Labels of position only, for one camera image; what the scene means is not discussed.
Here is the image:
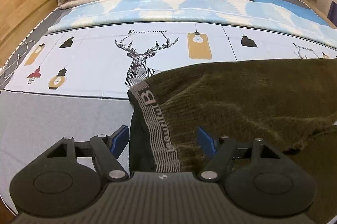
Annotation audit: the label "olive corduroy pants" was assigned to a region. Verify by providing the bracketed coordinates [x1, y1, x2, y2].
[127, 58, 337, 224]

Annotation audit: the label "white cable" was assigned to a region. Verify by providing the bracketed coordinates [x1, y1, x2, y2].
[0, 40, 36, 80]

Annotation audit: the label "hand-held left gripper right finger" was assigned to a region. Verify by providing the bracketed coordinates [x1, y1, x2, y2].
[197, 127, 283, 183]

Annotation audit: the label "purple object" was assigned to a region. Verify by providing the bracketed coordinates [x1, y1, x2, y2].
[329, 1, 337, 27]

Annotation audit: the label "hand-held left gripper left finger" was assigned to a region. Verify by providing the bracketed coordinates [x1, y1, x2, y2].
[47, 125, 130, 183]

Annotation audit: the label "blue patterned blanket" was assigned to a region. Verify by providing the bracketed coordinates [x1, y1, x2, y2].
[47, 0, 337, 50]

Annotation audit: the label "deer print bed sheet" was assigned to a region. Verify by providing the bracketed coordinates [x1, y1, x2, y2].
[0, 22, 337, 215]

